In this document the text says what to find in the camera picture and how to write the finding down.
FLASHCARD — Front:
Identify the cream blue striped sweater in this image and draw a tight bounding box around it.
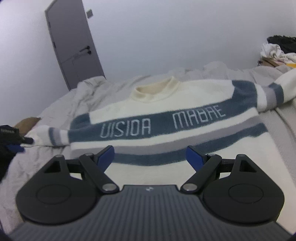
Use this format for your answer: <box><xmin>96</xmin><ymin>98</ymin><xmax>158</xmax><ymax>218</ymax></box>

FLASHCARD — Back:
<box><xmin>29</xmin><ymin>70</ymin><xmax>295</xmax><ymax>208</ymax></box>

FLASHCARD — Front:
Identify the brown pillow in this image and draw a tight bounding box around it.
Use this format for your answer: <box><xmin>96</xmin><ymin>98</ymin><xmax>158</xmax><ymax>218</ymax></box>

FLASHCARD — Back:
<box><xmin>15</xmin><ymin>117</ymin><xmax>41</xmax><ymax>135</ymax></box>

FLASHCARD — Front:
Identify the white crumpled cloth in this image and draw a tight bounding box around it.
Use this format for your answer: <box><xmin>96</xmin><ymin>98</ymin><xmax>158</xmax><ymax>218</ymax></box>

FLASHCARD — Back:
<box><xmin>260</xmin><ymin>43</ymin><xmax>295</xmax><ymax>64</ymax></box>

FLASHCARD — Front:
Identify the yellow cloth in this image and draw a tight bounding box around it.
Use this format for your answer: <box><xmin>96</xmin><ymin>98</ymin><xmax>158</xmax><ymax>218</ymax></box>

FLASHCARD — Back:
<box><xmin>286</xmin><ymin>63</ymin><xmax>296</xmax><ymax>68</ymax></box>

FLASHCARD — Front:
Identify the cardboard box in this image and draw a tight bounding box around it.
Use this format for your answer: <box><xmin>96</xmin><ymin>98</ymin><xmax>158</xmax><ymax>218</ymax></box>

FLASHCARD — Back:
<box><xmin>257</xmin><ymin>57</ymin><xmax>281</xmax><ymax>68</ymax></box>

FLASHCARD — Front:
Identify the black clothes pile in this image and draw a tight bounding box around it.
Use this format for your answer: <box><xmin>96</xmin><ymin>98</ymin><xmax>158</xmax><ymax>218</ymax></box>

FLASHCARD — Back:
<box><xmin>267</xmin><ymin>35</ymin><xmax>296</xmax><ymax>54</ymax></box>

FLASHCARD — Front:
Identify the grey bed sheet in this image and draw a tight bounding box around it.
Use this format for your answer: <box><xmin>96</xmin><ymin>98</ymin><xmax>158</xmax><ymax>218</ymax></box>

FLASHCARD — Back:
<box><xmin>1</xmin><ymin>62</ymin><xmax>295</xmax><ymax>233</ymax></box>

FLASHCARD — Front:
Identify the grey wall switch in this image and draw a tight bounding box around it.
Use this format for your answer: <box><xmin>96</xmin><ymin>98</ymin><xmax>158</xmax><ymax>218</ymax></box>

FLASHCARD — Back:
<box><xmin>86</xmin><ymin>9</ymin><xmax>93</xmax><ymax>19</ymax></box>

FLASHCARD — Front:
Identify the black door handle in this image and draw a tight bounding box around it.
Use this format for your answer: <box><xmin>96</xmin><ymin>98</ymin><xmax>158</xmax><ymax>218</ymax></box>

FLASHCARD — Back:
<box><xmin>79</xmin><ymin>46</ymin><xmax>91</xmax><ymax>55</ymax></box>

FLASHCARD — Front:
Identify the grey bedroom door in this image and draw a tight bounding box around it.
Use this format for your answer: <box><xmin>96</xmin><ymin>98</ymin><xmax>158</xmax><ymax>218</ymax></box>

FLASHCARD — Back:
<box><xmin>45</xmin><ymin>0</ymin><xmax>104</xmax><ymax>90</ymax></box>

